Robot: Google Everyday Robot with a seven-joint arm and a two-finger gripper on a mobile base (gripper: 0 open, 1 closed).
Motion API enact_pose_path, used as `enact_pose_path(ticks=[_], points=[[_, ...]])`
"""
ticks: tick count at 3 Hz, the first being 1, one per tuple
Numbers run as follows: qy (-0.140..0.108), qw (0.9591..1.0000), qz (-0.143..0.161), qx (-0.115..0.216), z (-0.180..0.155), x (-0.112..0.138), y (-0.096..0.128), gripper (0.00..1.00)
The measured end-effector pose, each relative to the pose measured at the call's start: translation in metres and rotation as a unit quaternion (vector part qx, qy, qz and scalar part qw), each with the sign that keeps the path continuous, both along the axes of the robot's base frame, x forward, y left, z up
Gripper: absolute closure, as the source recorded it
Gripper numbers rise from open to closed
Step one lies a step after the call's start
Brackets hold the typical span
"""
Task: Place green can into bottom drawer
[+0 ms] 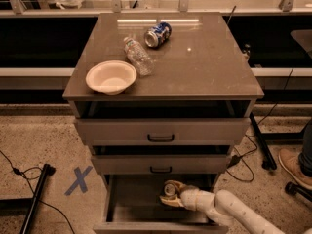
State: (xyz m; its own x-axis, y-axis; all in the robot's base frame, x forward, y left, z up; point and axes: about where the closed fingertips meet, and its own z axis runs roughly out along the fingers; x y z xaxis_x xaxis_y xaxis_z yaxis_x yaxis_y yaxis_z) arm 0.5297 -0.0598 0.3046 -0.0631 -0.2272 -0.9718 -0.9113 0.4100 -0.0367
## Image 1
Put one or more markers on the grey drawer cabinet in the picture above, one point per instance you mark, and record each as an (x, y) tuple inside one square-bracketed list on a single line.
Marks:
[(200, 73)]

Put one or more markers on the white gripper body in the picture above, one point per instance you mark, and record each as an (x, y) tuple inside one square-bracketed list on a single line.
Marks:
[(189, 195)]

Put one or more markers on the black stand leg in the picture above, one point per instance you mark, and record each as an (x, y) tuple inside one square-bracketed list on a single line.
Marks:
[(268, 160), (47, 171)]

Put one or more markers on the bottom grey drawer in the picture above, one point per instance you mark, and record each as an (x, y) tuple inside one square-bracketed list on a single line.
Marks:
[(133, 206)]

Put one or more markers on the green soda can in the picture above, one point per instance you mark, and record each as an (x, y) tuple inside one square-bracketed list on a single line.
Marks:
[(170, 190)]

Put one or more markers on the person's jeans leg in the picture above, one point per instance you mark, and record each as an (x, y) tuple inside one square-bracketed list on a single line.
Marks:
[(305, 157)]

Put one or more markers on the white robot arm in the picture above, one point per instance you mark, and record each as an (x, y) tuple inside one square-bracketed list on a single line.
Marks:
[(222, 207)]

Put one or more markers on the middle grey drawer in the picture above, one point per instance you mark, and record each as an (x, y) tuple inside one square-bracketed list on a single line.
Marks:
[(160, 164)]

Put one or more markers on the clear plastic water bottle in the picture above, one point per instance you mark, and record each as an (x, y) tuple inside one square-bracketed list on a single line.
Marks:
[(138, 57)]

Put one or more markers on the black caster leg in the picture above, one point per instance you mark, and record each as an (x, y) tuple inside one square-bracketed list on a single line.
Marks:
[(293, 189)]

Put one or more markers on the brown shoe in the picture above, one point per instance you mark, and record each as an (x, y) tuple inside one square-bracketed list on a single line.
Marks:
[(289, 161)]

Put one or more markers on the black stand leg right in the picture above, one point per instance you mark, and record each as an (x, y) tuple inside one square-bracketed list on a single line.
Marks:
[(268, 160)]

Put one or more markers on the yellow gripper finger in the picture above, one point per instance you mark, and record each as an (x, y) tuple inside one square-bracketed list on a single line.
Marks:
[(173, 201), (178, 184)]

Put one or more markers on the black stand leg left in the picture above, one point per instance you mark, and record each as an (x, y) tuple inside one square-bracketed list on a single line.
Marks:
[(47, 171)]

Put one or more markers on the blue soda can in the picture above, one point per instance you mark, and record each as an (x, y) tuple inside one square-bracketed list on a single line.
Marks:
[(155, 36)]

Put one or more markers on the blue tape cross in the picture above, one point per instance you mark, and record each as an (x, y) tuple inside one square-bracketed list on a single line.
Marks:
[(79, 182)]

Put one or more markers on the grey drawer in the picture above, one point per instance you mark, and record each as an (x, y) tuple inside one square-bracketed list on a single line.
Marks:
[(100, 132), (133, 206), (160, 164)]

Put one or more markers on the white paper bowl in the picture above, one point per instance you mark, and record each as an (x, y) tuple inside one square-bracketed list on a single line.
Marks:
[(111, 77)]

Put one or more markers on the top grey drawer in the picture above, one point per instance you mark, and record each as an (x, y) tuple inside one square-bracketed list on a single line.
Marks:
[(100, 132)]

